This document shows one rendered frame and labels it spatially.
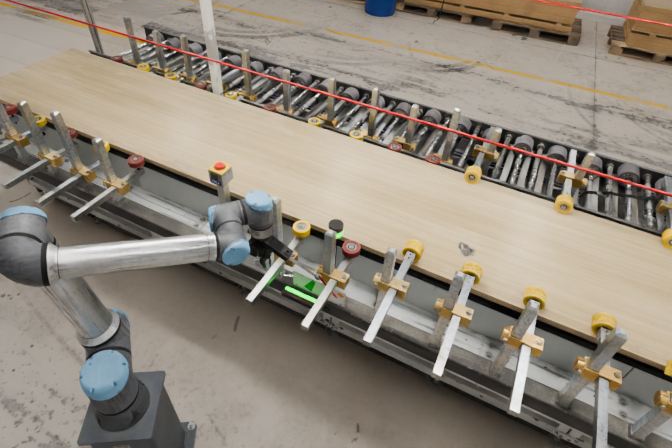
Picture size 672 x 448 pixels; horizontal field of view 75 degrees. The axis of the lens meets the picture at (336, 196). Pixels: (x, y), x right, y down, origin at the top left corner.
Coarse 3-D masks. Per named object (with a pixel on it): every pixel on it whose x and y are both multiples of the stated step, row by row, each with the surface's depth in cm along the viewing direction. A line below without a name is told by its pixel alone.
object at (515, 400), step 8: (528, 328) 159; (520, 352) 152; (528, 352) 152; (520, 360) 149; (528, 360) 149; (520, 368) 147; (520, 376) 145; (512, 384) 146; (520, 384) 143; (512, 392) 141; (520, 392) 141; (512, 400) 139; (520, 400) 139; (512, 408) 137
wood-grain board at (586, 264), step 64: (64, 64) 306; (128, 128) 251; (192, 128) 255; (256, 128) 258; (320, 128) 261; (320, 192) 218; (384, 192) 221; (448, 192) 223; (512, 192) 226; (384, 256) 192; (448, 256) 191; (512, 256) 193; (576, 256) 195; (640, 256) 196; (576, 320) 170; (640, 320) 171
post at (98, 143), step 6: (96, 138) 209; (96, 144) 209; (102, 144) 211; (96, 150) 212; (102, 150) 212; (102, 156) 213; (108, 156) 217; (102, 162) 216; (108, 162) 218; (102, 168) 219; (108, 168) 219; (108, 174) 220; (114, 174) 224; (108, 180) 224; (114, 180) 225; (114, 198) 232; (120, 198) 233
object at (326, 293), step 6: (348, 258) 192; (342, 264) 190; (348, 264) 191; (342, 270) 187; (330, 282) 182; (336, 282) 183; (324, 288) 180; (330, 288) 180; (324, 294) 178; (330, 294) 180; (318, 300) 175; (324, 300) 175; (318, 306) 173; (312, 312) 171; (318, 312) 173; (306, 318) 169; (312, 318) 169; (306, 324) 167; (306, 330) 168
